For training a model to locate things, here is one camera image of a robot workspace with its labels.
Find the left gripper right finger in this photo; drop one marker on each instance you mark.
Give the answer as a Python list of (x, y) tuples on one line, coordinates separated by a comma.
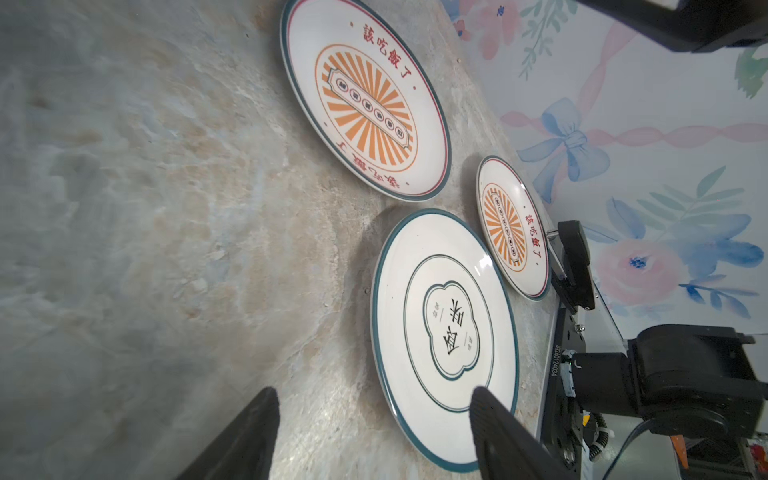
[(504, 448)]

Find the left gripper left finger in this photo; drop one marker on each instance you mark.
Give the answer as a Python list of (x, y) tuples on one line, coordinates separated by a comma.
[(245, 448)]

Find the white plate clover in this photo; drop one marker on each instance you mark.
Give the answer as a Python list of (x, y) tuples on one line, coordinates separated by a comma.
[(441, 326)]

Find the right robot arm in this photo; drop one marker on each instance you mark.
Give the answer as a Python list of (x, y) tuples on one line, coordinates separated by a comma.
[(684, 380)]

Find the orange sunburst plate front right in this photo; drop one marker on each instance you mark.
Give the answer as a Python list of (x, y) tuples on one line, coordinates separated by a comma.
[(512, 227)]

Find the orange sunburst plate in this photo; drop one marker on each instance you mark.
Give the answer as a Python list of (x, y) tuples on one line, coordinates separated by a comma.
[(512, 227), (367, 97)]

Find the orange sunburst plate back right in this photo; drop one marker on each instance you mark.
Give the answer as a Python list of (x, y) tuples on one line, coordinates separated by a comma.
[(367, 97)]

